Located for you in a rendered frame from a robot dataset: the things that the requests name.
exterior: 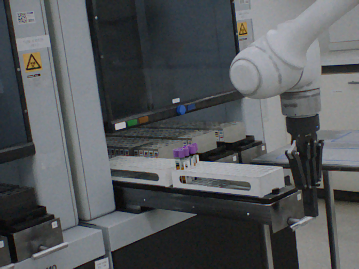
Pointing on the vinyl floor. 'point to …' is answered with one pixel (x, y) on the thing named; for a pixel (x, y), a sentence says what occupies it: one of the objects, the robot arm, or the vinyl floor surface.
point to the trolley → (334, 142)
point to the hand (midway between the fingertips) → (310, 201)
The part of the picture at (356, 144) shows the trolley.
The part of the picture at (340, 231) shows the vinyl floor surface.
